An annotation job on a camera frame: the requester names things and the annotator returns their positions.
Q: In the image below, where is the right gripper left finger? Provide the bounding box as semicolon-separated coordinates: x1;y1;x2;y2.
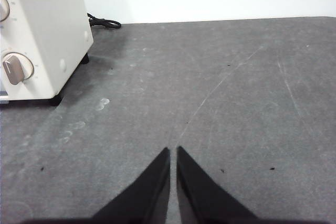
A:
91;147;171;221

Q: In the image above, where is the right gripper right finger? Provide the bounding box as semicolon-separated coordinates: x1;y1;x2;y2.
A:
176;145;259;221

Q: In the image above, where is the black oven power cord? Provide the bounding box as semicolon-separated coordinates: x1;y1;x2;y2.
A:
87;13;122;29

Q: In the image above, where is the beige oven knob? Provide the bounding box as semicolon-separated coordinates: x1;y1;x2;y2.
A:
0;0;11;22
2;52;35;86

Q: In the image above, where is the cream toaster oven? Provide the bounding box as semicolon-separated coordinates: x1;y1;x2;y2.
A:
0;0;95;106

